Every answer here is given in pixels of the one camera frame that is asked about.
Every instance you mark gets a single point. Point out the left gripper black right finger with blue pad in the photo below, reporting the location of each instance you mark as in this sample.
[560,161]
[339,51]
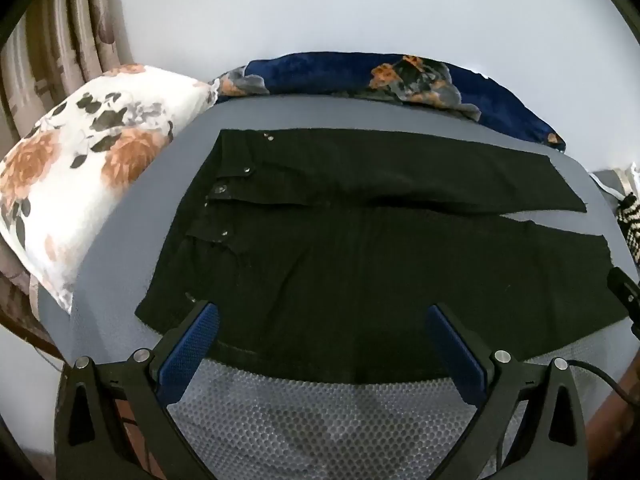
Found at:
[551,439]

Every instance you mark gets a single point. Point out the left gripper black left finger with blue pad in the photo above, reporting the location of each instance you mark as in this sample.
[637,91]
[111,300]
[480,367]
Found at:
[90,437]

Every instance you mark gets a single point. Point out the black pants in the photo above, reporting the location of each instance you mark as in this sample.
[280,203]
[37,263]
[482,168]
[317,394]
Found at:
[322,249]

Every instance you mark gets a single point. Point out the black white striped cloth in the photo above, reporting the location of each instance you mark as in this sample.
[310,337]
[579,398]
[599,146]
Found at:
[628,219]

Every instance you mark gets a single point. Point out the grey mesh mattress cover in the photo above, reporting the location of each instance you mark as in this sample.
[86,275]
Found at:
[244,425]

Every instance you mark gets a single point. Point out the white floral pillow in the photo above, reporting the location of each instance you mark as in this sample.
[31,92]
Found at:
[60,183]

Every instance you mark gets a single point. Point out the navy floral blanket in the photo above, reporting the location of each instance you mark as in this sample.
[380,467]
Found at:
[402,79]

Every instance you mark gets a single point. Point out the beige patterned curtain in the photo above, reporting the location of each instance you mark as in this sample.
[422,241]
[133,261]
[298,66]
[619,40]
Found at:
[49,49]

